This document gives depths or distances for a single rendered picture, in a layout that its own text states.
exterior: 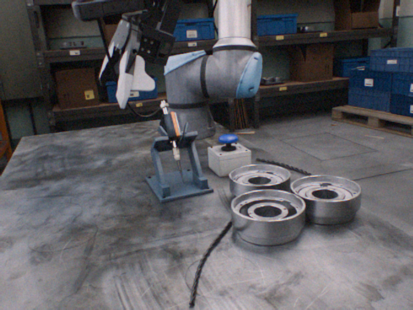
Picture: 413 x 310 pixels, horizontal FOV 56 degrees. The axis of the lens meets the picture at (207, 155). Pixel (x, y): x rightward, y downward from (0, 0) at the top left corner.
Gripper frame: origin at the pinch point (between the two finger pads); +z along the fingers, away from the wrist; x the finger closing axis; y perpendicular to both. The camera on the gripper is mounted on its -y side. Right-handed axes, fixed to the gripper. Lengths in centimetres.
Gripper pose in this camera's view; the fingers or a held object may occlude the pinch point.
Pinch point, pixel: (107, 96)
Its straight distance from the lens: 71.3
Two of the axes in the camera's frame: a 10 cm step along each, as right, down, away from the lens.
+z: -3.6, 9.0, 2.4
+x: -4.4, -3.9, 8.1
